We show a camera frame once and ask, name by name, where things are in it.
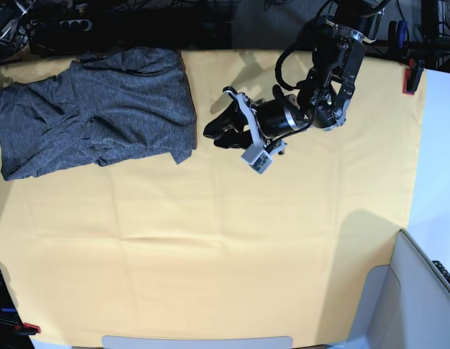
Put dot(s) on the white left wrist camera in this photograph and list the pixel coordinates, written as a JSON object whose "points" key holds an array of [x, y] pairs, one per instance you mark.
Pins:
{"points": [[257, 158]]}

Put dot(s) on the red black clamp left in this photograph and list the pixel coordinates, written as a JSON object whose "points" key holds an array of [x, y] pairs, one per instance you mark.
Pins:
{"points": [[26, 329]]}

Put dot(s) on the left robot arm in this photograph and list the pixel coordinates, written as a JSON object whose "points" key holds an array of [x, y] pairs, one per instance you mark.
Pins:
{"points": [[321, 99]]}

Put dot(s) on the red black clamp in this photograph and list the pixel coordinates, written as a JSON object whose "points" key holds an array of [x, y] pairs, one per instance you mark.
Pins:
{"points": [[413, 75], [26, 329]]}

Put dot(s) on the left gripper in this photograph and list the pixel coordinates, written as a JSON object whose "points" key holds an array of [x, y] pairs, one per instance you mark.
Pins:
{"points": [[245, 122]]}

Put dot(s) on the red black clamp right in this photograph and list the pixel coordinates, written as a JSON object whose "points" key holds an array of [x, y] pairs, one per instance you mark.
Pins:
{"points": [[413, 75]]}

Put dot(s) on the black remote on box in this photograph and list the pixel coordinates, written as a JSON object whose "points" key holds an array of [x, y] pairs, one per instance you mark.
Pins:
{"points": [[442, 270]]}

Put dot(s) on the white cardboard box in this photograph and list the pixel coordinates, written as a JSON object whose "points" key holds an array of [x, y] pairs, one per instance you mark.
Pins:
{"points": [[404, 304]]}

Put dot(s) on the blue handled tool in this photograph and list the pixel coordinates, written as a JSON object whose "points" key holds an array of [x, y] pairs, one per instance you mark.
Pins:
{"points": [[397, 32]]}

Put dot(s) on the grey plate at table edge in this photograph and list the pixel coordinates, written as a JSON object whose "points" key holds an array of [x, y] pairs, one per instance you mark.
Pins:
{"points": [[145, 343]]}

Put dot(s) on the yellow table cloth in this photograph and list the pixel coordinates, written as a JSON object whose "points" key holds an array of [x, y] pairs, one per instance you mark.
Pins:
{"points": [[209, 249]]}

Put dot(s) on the grey long-sleeve shirt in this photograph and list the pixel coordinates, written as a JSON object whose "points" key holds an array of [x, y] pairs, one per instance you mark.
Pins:
{"points": [[101, 110]]}

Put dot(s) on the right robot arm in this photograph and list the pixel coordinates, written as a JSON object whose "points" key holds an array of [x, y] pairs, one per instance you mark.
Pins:
{"points": [[11, 11]]}

